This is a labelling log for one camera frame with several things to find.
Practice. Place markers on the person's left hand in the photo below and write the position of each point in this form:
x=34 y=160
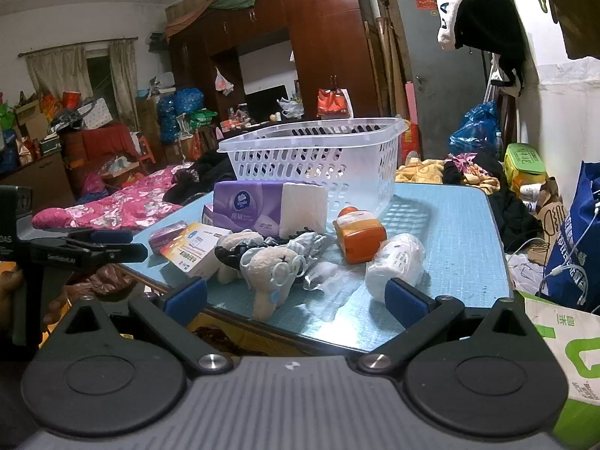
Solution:
x=56 y=307

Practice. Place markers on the white green paper bag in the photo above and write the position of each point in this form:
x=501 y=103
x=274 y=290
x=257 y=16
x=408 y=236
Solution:
x=576 y=361

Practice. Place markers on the green box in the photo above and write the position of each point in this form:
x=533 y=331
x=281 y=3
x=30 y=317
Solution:
x=522 y=159

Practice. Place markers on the cardboard box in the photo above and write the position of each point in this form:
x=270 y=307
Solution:
x=187 y=4

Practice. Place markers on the dark hanging cloth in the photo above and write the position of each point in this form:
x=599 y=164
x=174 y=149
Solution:
x=576 y=9

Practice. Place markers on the white orange printed box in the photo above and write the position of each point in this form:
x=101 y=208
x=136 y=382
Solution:
x=197 y=248

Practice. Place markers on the grey socks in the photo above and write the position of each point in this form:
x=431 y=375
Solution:
x=304 y=246

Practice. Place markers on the clear plastic bag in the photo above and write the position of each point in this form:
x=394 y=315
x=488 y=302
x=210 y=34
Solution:
x=328 y=276

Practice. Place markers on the leaning wooden boards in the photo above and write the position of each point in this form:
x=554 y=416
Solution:
x=389 y=56

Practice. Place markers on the white printed hanging jacket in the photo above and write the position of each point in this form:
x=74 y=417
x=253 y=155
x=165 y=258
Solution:
x=450 y=9

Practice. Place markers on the red cloth covered chair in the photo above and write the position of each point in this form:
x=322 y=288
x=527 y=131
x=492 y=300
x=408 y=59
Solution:
x=103 y=140

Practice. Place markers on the maroon small packet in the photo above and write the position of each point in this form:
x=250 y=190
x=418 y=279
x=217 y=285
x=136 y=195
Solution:
x=166 y=236

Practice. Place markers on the beige curtain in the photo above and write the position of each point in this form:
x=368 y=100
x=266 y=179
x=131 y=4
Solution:
x=123 y=84
x=56 y=70

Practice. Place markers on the yellow blanket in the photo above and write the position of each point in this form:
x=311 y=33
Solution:
x=419 y=171

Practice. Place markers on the brown wooden wardrobe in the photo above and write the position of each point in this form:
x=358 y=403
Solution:
x=328 y=33

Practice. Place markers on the clear plastic basket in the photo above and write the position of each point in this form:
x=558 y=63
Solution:
x=304 y=164

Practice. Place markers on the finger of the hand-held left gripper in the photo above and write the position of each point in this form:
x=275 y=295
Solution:
x=112 y=236
x=122 y=253

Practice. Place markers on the beige plush toy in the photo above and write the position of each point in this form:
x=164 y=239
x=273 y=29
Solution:
x=267 y=267

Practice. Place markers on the blue plastic sacks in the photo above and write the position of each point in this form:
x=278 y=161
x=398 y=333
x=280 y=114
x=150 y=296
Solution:
x=183 y=103

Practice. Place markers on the blue shopping bag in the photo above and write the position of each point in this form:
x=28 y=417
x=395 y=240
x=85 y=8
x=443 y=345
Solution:
x=576 y=225

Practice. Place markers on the black hanging garment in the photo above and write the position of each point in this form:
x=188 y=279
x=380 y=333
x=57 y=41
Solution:
x=492 y=28

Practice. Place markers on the black monitor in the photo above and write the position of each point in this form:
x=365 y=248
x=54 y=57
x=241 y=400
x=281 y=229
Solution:
x=265 y=101

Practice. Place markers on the white tissue pack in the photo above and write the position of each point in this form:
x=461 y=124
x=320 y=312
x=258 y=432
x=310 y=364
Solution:
x=302 y=206

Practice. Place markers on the brown paper bag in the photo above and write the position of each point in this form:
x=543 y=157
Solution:
x=553 y=220

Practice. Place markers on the pink floral blanket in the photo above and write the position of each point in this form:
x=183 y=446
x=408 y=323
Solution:
x=131 y=201

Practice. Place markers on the purple tissue pack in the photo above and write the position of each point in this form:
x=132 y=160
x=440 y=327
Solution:
x=243 y=206

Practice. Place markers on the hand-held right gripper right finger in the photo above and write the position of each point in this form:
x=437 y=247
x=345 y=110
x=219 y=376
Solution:
x=408 y=297

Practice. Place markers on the red gift bag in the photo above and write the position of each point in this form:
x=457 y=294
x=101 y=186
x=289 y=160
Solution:
x=333 y=103

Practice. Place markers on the green plastic basket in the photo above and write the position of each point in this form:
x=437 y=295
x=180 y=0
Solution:
x=202 y=118

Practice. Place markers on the black clothing pile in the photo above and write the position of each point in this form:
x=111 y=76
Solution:
x=515 y=215

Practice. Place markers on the grey door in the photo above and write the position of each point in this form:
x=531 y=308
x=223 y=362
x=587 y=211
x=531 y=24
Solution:
x=436 y=84

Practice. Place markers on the black clothes heap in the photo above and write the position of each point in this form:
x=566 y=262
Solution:
x=206 y=173

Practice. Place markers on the white hanging plastic bag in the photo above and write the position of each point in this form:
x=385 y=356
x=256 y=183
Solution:
x=223 y=82

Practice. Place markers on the white paper roll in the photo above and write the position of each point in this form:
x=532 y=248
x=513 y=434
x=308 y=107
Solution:
x=393 y=262

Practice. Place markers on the orange plastic bottle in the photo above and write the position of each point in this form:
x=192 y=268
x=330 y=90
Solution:
x=358 y=241

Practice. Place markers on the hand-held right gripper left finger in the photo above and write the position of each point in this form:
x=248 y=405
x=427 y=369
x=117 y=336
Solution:
x=187 y=297

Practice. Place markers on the blue plastic bag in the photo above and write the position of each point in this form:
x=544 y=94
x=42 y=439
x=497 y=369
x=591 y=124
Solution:
x=473 y=131

